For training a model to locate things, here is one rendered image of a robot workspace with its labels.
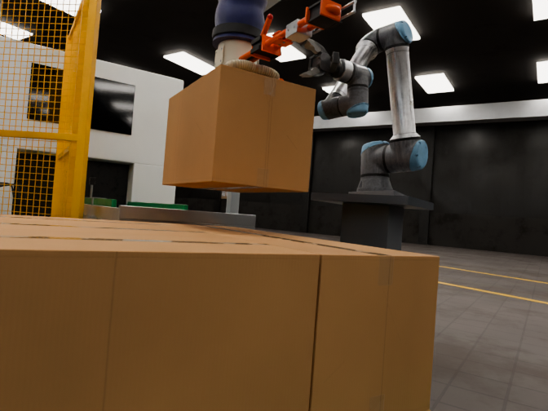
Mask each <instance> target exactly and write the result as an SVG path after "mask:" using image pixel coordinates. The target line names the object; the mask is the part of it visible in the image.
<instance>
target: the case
mask: <svg viewBox="0 0 548 411"><path fill-rule="evenodd" d="M315 102H316V89H312V88H310V87H306V86H300V85H298V84H294V83H291V82H286V81H282V80H279V79H275V78H273V77H267V76H264V75H261V74H257V73H252V72H249V71H245V70H242V69H239V68H233V67H230V66H227V65H224V64H221V65H219V66H218V67H216V68H214V69H213V70H211V71H210V72H208V73H207V74H206V75H204V76H203V77H201V78H199V79H198V80H196V81H195V82H194V83H192V84H191V85H189V86H187V87H186V88H184V89H183V90H181V91H180V92H179V93H177V94H176V95H174V96H172V97H171V98H169V108H168V118H167V128H166V148H165V158H164V168H163V179H162V185H168V186H176V187H185V188H200V189H209V190H217V191H225V192H308V189H309V178H310V167H311V156H312V135H313V124H314V112H315Z"/></svg>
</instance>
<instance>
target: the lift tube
mask: <svg viewBox="0 0 548 411"><path fill-rule="evenodd" d="M266 6H267V0H219V4H218V6H217V8H216V12H215V26H217V25H219V24H223V23H230V22H235V23H242V24H249V25H252V26H254V27H256V28H258V29H260V30H261V31H262V30H263V26H264V24H265V20H264V15H263V13H264V11H265V9H266ZM228 39H239V40H244V41H247V42H251V41H252V40H254V39H255V38H254V37H252V36H250V35H246V34H243V33H222V34H219V35H216V36H215V37H214V39H213V42H212V44H213V46H214V48H215V49H217V50H218V45H219V44H220V43H221V42H222V41H224V40H228Z"/></svg>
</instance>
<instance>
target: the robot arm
mask: <svg viewBox="0 0 548 411"><path fill-rule="evenodd" d="M412 41H413V33H412V30H411V28H410V26H409V24H408V23H407V22H406V21H405V20H400V21H396V22H395V23H392V24H388V25H385V26H382V27H381V28H377V29H375V30H373V31H371V32H370V33H368V34H366V35H365V36H364V37H363V38H361V40H360V41H359V42H358V43H357V45H356V53H355V54H354V55H353V57H352V58H351V61H348V60H345V59H340V57H339V52H333V54H332V56H329V54H328V53H327V52H326V50H325V48H324V47H323V46H322V45H321V44H320V43H318V42H315V41H313V40H312V39H310V38H308V39H307V41H306V44H305V45H304V47H305V48H306V49H307V50H311V51H312V52H313V53H314V54H317V53H319V55H312V56H311V57H309V66H308V71H307V72H304V73H301V74H299V76H301V77H320V76H322V75H326V76H331V77H333V79H334V80H335V81H337V83H336V84H335V86H334V88H333V90H332V91H331V92H330V93H329V94H328V96H327V98H326V99H325V100H322V101H320V102H319V103H318V105H317V111H318V113H319V115H320V118H321V119H323V120H330V119H334V118H337V117H345V116H348V117H349V118H358V117H364V116H365V115H366V114H367V113H368V108H369V87H370V86H371V85H372V83H373V72H372V70H371V69H370V68H367V66H368V64H369V62H370V60H373V59H374V58H375V57H376V56H377V55H378V54H379V53H381V52H382V51H385V52H386V56H387V74H388V83H389V92H390V102H391V120H392V129H393V136H392V137H391V139H390V143H388V142H387V141H373V142H370V143H367V144H364V145H363V147H362V149H361V167H360V183H359V186H358V188H357V190H356V191H357V192H364V191H384V190H393V188H392V186H391V182H390V173H399V172H408V171H415V170H421V169H423V168H424V167H425V165H426V163H427V159H428V148H427V145H426V142H425V141H424V140H422V139H421V137H420V135H418V134H417V133H416V128H415V118H414V109H413V90H412V81H411V71H410V61H409V43H411V42H412Z"/></svg>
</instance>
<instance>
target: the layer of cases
mask: <svg viewBox="0 0 548 411"><path fill-rule="evenodd" d="M439 265H440V257H439V256H434V255H429V254H418V253H412V252H407V251H401V250H390V249H384V248H378V247H372V246H367V245H356V244H350V243H344V242H338V241H327V240H321V239H316V238H310V237H303V236H293V235H287V234H281V233H275V232H265V231H259V230H254V229H248V228H237V227H225V226H210V225H195V224H179V223H150V222H135V221H120V220H104V219H75V218H60V217H44V216H29V215H14V214H0V411H426V410H428V409H429V408H430V399H431V375H432V363H433V351H434V338H435V314H436V302H437V289H438V277H439Z"/></svg>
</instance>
